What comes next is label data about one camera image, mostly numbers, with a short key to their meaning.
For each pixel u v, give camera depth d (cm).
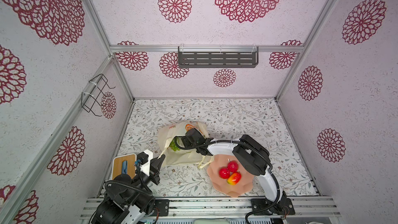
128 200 50
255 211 65
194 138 76
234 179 79
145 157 52
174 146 78
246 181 79
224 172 80
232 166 81
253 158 53
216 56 95
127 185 41
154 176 55
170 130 79
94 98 76
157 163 60
